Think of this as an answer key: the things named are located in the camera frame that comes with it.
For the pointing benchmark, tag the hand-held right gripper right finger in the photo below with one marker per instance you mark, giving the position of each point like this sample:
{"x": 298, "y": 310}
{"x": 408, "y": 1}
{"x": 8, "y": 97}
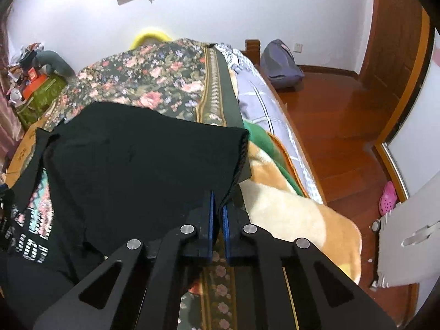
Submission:
{"x": 226, "y": 223}

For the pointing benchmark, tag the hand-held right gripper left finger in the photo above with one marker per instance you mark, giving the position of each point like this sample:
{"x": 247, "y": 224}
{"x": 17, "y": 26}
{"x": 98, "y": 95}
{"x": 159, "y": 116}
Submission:
{"x": 212, "y": 213}

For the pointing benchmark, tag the black knit sweater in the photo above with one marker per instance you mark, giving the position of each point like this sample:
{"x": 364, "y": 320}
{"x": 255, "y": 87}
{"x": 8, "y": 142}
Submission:
{"x": 137, "y": 165}

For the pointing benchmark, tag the orange and green plush blanket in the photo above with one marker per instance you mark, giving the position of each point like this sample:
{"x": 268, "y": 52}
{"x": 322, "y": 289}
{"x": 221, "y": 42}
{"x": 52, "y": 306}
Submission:
{"x": 309, "y": 220}

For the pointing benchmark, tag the lavender checked bed sheet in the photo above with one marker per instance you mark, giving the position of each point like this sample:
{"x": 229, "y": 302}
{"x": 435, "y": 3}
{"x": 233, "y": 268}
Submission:
{"x": 261, "y": 99}

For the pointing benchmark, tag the floral blanket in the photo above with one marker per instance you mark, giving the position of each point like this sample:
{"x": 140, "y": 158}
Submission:
{"x": 154, "y": 72}

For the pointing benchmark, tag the purple backpack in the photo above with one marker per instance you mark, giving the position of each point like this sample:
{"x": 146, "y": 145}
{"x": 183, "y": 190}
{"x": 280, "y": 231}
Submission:
{"x": 280, "y": 63}

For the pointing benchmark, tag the pink clog shoe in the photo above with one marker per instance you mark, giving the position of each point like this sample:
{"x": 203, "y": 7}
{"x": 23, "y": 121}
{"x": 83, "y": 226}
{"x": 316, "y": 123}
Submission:
{"x": 388, "y": 197}

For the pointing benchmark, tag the white plastic board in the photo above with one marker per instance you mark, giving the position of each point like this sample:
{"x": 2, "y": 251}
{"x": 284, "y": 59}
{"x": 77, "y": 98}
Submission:
{"x": 402, "y": 257}

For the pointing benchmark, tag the black printed t-shirt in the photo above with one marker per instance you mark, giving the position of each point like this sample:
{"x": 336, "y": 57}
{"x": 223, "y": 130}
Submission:
{"x": 31, "y": 233}

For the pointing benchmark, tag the yellow curved cushion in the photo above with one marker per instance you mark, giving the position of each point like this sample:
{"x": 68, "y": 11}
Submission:
{"x": 151, "y": 34}

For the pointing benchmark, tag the brown board with paw cutouts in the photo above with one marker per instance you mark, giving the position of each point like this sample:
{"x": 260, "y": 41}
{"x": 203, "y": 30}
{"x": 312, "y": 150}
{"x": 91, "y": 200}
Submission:
{"x": 25, "y": 144}

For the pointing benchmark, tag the green fabric storage bag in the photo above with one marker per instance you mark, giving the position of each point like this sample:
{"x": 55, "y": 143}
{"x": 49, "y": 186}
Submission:
{"x": 44, "y": 92}

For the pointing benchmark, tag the white wardrobe door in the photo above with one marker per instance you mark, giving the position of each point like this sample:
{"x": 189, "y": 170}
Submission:
{"x": 416, "y": 127}

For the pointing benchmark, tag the grey plush toy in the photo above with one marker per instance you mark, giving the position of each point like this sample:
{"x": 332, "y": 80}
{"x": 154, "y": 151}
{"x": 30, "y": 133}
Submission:
{"x": 55, "y": 60}

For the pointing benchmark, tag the orange box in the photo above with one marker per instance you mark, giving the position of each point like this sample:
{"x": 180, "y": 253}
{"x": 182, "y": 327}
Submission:
{"x": 34, "y": 84}

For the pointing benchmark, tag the pile of assorted bags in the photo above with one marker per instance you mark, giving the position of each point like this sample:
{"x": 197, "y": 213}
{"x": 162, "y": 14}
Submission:
{"x": 27, "y": 55}

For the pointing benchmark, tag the brown wooden door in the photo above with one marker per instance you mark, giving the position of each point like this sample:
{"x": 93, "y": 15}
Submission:
{"x": 392, "y": 41}

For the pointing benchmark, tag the white wall socket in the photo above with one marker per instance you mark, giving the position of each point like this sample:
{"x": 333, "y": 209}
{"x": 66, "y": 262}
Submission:
{"x": 298, "y": 47}

